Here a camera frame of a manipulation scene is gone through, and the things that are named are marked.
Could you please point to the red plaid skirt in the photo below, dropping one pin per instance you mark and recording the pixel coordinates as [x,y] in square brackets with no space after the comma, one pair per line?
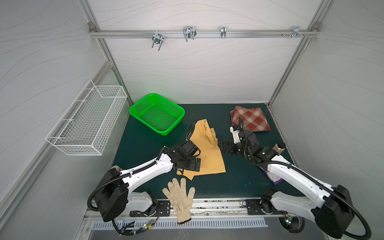
[254,119]

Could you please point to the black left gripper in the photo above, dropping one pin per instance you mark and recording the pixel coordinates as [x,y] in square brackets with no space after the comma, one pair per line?
[192,166]

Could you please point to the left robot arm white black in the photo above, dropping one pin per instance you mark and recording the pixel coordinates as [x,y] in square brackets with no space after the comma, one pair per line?
[116,191]

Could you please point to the small beige bottle left side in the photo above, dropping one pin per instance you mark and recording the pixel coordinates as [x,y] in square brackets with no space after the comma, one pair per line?
[117,168]

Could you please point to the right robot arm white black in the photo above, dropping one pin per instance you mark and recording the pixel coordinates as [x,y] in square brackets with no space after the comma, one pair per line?
[330,208]

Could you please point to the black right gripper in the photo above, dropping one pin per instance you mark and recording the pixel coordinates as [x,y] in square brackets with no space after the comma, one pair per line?
[235,147]

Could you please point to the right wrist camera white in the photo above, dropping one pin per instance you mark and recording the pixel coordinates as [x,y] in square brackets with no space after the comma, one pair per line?
[235,132]

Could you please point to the small beige bottle black cap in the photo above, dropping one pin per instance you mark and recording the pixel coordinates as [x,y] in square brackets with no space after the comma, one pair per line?
[279,148]

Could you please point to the aluminium cross rail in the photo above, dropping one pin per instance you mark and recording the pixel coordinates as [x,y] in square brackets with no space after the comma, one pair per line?
[201,34]

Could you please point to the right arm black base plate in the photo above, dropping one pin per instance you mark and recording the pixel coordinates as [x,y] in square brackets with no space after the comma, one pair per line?
[255,207]

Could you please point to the metal u-bolt hook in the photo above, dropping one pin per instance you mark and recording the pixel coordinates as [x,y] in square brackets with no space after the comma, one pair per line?
[157,39]
[189,33]

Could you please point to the white wire basket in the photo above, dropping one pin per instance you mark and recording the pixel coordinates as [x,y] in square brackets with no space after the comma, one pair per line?
[86,126]

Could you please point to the white knit work glove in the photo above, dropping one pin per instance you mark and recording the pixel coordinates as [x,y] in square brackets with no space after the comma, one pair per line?
[180,200]

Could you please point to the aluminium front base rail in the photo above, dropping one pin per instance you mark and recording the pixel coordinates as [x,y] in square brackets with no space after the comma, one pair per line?
[211,208]

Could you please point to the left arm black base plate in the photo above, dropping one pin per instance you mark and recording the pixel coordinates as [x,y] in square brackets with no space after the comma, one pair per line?
[163,208]

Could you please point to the yellow tan skirt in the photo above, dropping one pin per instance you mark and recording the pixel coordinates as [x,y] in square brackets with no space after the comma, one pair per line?
[211,157]

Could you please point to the green plastic basket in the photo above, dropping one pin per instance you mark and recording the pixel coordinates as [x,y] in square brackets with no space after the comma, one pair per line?
[158,113]

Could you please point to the purple snack packet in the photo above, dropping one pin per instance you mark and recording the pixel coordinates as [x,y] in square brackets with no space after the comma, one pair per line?
[274,178]

